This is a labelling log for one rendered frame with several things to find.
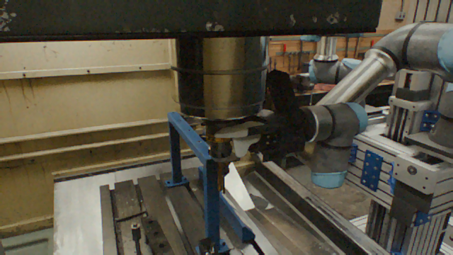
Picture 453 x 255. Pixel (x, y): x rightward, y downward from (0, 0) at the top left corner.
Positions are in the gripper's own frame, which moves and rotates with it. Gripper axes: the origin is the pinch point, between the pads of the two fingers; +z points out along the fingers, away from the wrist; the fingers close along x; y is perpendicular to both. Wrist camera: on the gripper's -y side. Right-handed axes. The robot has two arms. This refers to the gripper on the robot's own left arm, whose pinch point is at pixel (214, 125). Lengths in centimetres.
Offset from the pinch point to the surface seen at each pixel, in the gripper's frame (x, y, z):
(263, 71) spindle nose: -6.8, -10.1, -4.7
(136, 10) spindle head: -11.8, -17.3, 14.4
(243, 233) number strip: 23, 47, -22
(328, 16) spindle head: -13.0, -18.1, -9.8
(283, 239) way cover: 32, 64, -48
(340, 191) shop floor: 131, 131, -198
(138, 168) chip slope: 99, 56, -3
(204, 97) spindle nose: -6.1, -6.6, 4.4
